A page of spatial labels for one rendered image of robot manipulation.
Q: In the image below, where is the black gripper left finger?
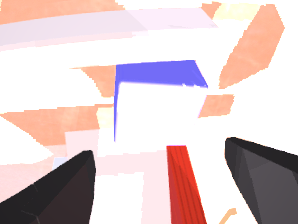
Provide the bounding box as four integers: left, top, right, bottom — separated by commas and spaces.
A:
0, 151, 96, 224

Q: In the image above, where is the small blue block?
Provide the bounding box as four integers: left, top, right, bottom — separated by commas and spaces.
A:
113, 59, 209, 145

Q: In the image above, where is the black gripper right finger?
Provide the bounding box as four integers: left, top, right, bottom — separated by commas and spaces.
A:
223, 137, 298, 224

